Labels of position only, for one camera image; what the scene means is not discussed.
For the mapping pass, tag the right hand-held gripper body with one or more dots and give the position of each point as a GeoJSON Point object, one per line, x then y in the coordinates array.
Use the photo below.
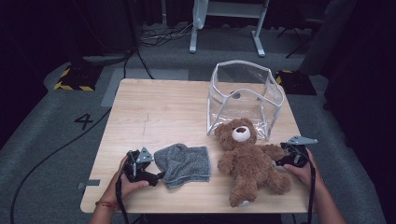
{"type": "Point", "coordinates": [297, 157]}

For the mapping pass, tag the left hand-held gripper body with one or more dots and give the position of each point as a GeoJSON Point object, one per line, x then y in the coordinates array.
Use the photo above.
{"type": "Point", "coordinates": [137, 174]}

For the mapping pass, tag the gray knitted cloth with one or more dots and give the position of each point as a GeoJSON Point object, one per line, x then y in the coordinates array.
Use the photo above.
{"type": "Point", "coordinates": [183, 165]}

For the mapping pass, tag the brown teddy bear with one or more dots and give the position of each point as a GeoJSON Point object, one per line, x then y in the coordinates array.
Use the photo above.
{"type": "Point", "coordinates": [249, 158]}

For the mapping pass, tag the transparent plastic bag white trim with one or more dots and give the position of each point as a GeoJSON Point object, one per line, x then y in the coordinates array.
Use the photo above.
{"type": "Point", "coordinates": [243, 93]}

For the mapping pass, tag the person's left hand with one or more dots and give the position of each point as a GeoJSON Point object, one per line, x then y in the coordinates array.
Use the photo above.
{"type": "Point", "coordinates": [130, 188]}

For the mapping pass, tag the person's right hand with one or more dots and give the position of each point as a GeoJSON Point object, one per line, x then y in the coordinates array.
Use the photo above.
{"type": "Point", "coordinates": [308, 174]}

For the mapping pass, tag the gray tape strip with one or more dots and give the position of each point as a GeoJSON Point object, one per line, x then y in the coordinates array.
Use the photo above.
{"type": "Point", "coordinates": [88, 183]}

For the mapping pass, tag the black tripod stand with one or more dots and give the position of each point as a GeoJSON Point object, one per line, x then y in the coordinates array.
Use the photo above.
{"type": "Point", "coordinates": [299, 37]}

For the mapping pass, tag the gray curtain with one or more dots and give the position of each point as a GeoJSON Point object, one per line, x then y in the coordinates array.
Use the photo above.
{"type": "Point", "coordinates": [330, 34]}

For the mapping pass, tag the black upright pole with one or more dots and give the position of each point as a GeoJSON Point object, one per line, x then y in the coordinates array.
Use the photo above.
{"type": "Point", "coordinates": [130, 25]}

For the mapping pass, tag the black yellow striped base plate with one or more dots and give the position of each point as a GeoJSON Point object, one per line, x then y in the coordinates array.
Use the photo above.
{"type": "Point", "coordinates": [295, 82]}
{"type": "Point", "coordinates": [77, 77]}

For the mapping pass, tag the white metal stand frame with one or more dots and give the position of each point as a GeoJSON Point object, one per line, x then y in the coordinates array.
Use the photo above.
{"type": "Point", "coordinates": [230, 9]}

